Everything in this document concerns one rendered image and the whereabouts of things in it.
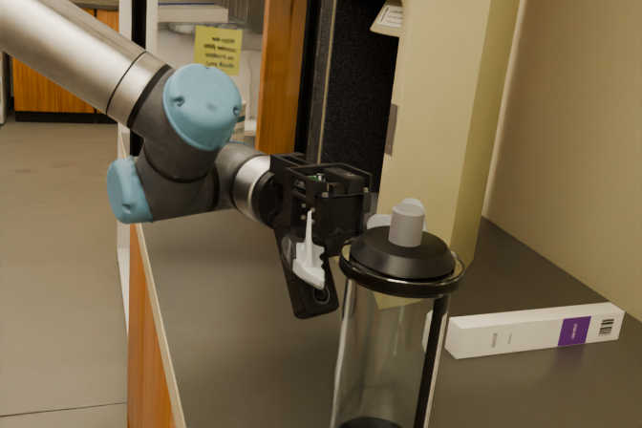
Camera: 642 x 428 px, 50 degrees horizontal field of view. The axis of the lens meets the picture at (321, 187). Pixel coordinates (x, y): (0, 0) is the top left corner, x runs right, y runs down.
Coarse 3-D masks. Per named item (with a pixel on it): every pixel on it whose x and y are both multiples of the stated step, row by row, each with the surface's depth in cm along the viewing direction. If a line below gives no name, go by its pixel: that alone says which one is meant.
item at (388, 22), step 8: (392, 0) 99; (400, 0) 97; (384, 8) 100; (392, 8) 98; (400, 8) 97; (384, 16) 99; (392, 16) 98; (400, 16) 97; (376, 24) 100; (384, 24) 98; (392, 24) 97; (400, 24) 96; (384, 32) 98; (392, 32) 97
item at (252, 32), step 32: (160, 0) 109; (192, 0) 110; (224, 0) 111; (256, 0) 112; (288, 0) 112; (160, 32) 111; (192, 32) 112; (224, 32) 112; (256, 32) 113; (288, 32) 114; (224, 64) 114; (256, 64) 115; (288, 64) 116; (256, 96) 117; (288, 96) 117; (256, 128) 118; (288, 128) 119
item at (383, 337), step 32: (352, 256) 58; (352, 288) 58; (352, 320) 58; (384, 320) 56; (416, 320) 56; (352, 352) 59; (384, 352) 57; (416, 352) 57; (352, 384) 59; (384, 384) 58; (416, 384) 58; (352, 416) 60; (384, 416) 59
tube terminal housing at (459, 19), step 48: (432, 0) 86; (480, 0) 88; (432, 48) 88; (480, 48) 91; (432, 96) 91; (480, 96) 96; (432, 144) 93; (480, 144) 103; (384, 192) 94; (432, 192) 96; (480, 192) 111
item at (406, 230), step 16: (400, 208) 58; (416, 208) 58; (400, 224) 57; (416, 224) 57; (368, 240) 58; (384, 240) 58; (400, 240) 58; (416, 240) 58; (432, 240) 60; (368, 256) 57; (384, 256) 56; (400, 256) 56; (416, 256) 56; (432, 256) 56; (448, 256) 58; (384, 272) 55; (400, 272) 55; (416, 272) 55; (432, 272) 56; (448, 272) 57
